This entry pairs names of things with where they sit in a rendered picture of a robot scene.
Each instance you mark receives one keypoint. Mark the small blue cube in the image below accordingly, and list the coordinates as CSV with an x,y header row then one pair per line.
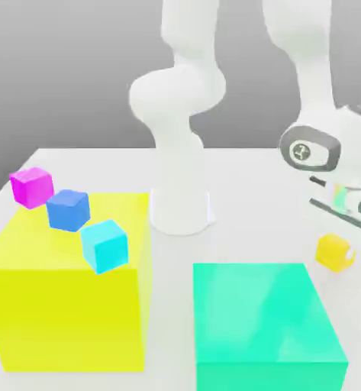
x,y
67,210

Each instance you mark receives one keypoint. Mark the large yellow box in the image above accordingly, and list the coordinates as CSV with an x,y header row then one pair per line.
x,y
61,314

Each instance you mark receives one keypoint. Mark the small yellow cube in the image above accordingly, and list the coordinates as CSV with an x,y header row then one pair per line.
x,y
331,252

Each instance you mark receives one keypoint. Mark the small cyan cube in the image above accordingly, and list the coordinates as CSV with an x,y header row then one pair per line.
x,y
107,249

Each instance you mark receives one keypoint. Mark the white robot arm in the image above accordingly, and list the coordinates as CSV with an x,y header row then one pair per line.
x,y
180,128

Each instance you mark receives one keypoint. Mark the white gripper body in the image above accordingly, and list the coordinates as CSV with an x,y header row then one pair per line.
x,y
342,217

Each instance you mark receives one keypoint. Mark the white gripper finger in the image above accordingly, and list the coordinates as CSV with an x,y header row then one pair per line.
x,y
351,254

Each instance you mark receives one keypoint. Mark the small magenta cube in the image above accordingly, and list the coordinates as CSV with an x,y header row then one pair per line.
x,y
30,188

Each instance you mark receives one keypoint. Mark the large turquoise box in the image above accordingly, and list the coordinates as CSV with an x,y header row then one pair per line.
x,y
259,320

